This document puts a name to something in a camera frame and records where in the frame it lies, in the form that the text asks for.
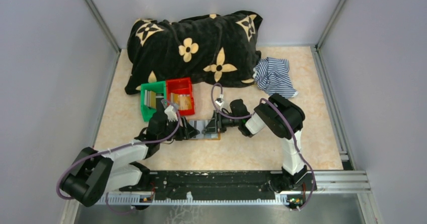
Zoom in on aluminium front rail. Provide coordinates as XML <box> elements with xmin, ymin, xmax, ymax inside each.
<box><xmin>68</xmin><ymin>170</ymin><xmax>372</xmax><ymax>206</ymax></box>

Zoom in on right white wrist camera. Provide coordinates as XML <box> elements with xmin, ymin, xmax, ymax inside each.
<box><xmin>214</xmin><ymin>98</ymin><xmax>225</xmax><ymax>111</ymax></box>

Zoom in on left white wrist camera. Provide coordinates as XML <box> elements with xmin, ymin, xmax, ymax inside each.
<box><xmin>164</xmin><ymin>104</ymin><xmax>179</xmax><ymax>122</ymax></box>

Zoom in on cards in green bin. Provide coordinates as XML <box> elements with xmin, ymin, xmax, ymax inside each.
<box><xmin>144</xmin><ymin>90</ymin><xmax>164</xmax><ymax>109</ymax></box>

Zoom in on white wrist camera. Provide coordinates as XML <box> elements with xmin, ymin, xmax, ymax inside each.
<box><xmin>164</xmin><ymin>104</ymin><xmax>179</xmax><ymax>122</ymax></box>
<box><xmin>214</xmin><ymin>98</ymin><xmax>225</xmax><ymax>111</ymax></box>

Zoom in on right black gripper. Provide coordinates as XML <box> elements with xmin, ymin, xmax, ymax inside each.
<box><xmin>202</xmin><ymin>110</ymin><xmax>241</xmax><ymax>134</ymax></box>

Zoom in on green plastic bin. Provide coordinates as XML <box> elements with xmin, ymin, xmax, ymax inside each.
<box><xmin>140</xmin><ymin>81</ymin><xmax>166</xmax><ymax>122</ymax></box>

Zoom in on black floral blanket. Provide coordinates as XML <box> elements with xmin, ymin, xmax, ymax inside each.
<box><xmin>124</xmin><ymin>11</ymin><xmax>263</xmax><ymax>95</ymax></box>

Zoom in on purple cable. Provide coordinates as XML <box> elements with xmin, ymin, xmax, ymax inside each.
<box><xmin>55</xmin><ymin>99</ymin><xmax>182</xmax><ymax>215</ymax></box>
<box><xmin>210</xmin><ymin>83</ymin><xmax>316</xmax><ymax>212</ymax></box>

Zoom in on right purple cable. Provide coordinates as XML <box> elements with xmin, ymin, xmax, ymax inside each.
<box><xmin>210</xmin><ymin>83</ymin><xmax>316</xmax><ymax>212</ymax></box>

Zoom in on cards in red bin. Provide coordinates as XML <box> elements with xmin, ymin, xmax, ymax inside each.
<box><xmin>170</xmin><ymin>93</ymin><xmax>193</xmax><ymax>110</ymax></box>

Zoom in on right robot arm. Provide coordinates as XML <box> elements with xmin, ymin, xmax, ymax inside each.
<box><xmin>202</xmin><ymin>93</ymin><xmax>308</xmax><ymax>190</ymax></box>

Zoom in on red plastic bin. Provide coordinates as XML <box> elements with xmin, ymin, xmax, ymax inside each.
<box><xmin>166</xmin><ymin>78</ymin><xmax>195</xmax><ymax>116</ymax></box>

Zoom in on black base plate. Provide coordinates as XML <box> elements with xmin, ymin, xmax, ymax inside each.
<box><xmin>120</xmin><ymin>171</ymin><xmax>317</xmax><ymax>201</ymax></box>

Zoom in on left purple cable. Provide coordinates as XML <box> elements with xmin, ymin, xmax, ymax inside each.
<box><xmin>55</xmin><ymin>99</ymin><xmax>182</xmax><ymax>215</ymax></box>

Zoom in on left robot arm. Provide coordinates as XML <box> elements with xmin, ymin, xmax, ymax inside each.
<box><xmin>56</xmin><ymin>112</ymin><xmax>200</xmax><ymax>207</ymax></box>

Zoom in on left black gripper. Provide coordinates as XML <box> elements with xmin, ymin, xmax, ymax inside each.
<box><xmin>158</xmin><ymin>115</ymin><xmax>200</xmax><ymax>142</ymax></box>

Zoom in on blue striped cloth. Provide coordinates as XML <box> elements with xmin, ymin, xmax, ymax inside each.
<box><xmin>253</xmin><ymin>57</ymin><xmax>299</xmax><ymax>99</ymax></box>

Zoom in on yellow leather card holder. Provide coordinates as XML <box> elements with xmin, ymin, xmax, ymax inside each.
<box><xmin>189</xmin><ymin>119</ymin><xmax>221</xmax><ymax>140</ymax></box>

